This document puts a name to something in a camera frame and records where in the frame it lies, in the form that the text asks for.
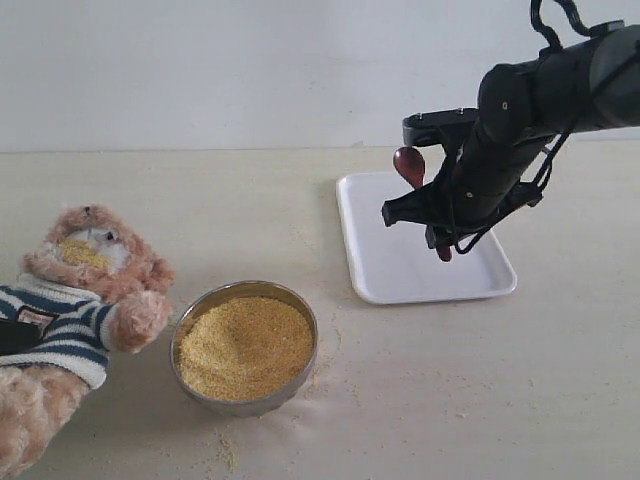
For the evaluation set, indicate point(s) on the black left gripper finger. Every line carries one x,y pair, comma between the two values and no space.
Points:
17,337

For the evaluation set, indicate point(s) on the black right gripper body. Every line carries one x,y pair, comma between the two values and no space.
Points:
480,182

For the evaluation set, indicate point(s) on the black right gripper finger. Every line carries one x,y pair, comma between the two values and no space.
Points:
414,207
438,237

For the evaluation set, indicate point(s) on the dark red wooden spoon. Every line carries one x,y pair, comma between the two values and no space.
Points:
410,165

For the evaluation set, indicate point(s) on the plush teddy bear striped sweater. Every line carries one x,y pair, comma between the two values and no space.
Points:
93,287

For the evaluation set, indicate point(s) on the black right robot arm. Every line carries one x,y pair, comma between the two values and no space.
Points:
591,86

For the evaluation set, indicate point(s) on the white plastic tray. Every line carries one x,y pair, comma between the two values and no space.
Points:
390,266

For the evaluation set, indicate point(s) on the yellow millet grain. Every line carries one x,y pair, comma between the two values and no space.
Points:
245,349

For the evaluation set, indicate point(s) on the steel bowl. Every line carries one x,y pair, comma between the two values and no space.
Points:
216,297

